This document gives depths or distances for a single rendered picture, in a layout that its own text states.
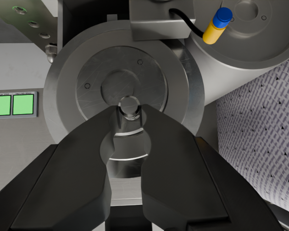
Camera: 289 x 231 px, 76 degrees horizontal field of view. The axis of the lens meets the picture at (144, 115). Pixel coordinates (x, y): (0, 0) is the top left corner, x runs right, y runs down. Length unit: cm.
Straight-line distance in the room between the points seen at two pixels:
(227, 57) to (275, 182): 17
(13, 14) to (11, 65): 245
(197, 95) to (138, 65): 6
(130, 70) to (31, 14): 36
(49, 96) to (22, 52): 274
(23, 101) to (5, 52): 246
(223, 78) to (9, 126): 53
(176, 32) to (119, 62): 5
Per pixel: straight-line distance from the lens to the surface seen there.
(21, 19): 51
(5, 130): 61
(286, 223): 41
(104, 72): 16
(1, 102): 62
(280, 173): 28
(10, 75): 289
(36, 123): 57
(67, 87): 17
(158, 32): 17
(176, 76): 17
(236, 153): 36
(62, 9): 23
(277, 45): 23
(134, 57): 16
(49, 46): 59
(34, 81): 273
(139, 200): 52
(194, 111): 17
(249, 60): 21
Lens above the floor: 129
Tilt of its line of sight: 7 degrees down
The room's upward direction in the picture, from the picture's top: 177 degrees clockwise
